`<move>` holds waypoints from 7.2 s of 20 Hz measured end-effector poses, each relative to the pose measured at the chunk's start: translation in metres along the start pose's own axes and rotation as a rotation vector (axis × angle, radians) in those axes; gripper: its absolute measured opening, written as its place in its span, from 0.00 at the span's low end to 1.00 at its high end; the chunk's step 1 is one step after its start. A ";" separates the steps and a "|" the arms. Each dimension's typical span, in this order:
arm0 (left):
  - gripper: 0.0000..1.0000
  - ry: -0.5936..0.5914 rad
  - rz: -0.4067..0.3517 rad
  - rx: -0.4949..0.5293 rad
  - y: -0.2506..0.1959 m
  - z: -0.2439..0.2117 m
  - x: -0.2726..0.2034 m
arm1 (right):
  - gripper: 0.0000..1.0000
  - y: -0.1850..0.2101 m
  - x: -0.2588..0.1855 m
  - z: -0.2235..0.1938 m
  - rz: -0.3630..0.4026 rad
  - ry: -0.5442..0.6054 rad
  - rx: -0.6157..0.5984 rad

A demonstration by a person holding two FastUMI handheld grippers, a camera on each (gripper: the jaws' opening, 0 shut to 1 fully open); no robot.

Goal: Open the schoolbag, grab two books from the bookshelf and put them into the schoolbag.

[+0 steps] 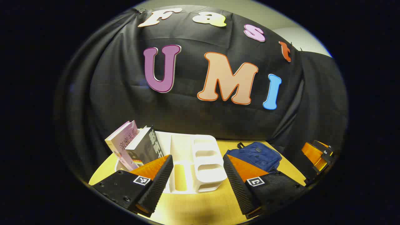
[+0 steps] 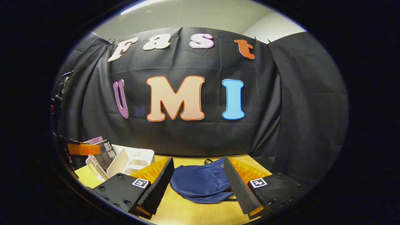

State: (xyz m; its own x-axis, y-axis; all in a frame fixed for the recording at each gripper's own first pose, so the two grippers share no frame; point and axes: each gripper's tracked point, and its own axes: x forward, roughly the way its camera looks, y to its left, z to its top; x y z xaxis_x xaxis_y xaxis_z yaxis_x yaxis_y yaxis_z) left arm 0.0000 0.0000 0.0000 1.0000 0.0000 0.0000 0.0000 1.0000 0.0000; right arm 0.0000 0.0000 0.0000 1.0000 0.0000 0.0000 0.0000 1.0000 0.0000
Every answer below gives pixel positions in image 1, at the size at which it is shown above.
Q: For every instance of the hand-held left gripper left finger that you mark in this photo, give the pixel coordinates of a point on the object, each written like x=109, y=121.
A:
x=159, y=184

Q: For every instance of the white plastic bookshelf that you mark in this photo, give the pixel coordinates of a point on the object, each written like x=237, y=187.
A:
x=206, y=162

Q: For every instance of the pink book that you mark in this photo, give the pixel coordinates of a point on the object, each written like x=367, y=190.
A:
x=120, y=143

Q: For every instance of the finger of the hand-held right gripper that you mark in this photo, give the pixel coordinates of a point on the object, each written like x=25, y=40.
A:
x=312, y=154

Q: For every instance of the blue schoolbag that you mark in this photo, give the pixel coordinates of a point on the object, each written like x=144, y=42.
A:
x=259, y=156

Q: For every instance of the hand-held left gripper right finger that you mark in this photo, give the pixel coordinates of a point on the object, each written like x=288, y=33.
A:
x=237, y=187

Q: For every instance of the black backdrop cloth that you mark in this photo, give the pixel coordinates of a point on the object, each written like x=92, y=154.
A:
x=193, y=118

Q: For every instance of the black and grey book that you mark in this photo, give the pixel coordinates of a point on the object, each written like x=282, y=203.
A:
x=145, y=148

